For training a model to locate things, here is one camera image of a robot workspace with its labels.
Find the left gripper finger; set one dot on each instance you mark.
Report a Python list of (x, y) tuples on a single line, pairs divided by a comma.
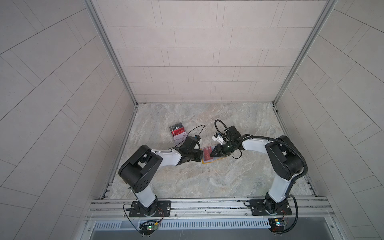
[(199, 159), (199, 153)]

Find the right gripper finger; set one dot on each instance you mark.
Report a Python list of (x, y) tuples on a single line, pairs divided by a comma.
[(216, 154), (216, 149)]

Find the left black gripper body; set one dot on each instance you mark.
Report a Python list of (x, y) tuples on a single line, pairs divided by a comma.
[(191, 156)]

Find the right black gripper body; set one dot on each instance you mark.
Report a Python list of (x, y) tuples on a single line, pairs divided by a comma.
[(227, 148)]

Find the red VIP card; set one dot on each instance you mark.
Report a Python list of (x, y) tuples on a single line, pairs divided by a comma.
[(207, 155)]

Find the black VIP card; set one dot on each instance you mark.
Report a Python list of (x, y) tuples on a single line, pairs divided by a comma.
[(176, 127)]

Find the yellow leather card holder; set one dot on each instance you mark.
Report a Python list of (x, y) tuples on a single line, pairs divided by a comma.
[(215, 159)]

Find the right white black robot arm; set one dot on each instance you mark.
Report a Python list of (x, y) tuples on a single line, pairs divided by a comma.
[(286, 160)]

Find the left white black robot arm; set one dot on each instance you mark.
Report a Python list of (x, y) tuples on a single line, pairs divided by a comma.
[(139, 170)]

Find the white pink card in box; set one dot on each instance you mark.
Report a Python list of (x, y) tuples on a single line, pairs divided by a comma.
[(180, 138)]

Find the clear acrylic card box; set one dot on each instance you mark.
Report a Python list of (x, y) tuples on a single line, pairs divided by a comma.
[(178, 133)]

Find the red card in box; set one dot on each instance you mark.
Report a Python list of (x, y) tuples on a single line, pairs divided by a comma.
[(179, 132)]

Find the white vent grille strip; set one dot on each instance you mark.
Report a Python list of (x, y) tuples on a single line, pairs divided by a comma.
[(188, 224)]

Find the left green circuit board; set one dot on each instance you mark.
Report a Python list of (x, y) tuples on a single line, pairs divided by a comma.
[(149, 227)]

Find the green circuit board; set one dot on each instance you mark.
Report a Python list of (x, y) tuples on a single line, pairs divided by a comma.
[(277, 225), (149, 227)]

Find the right green circuit board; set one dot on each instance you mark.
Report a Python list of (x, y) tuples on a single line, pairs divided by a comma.
[(277, 225)]

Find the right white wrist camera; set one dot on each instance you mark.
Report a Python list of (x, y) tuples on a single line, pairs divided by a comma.
[(218, 138)]

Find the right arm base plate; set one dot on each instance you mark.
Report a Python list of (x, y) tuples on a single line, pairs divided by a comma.
[(261, 207)]

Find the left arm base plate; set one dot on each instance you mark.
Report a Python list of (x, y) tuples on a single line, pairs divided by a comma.
[(156, 210)]

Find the aluminium mounting rail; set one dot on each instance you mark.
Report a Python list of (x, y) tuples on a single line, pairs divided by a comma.
[(225, 208)]

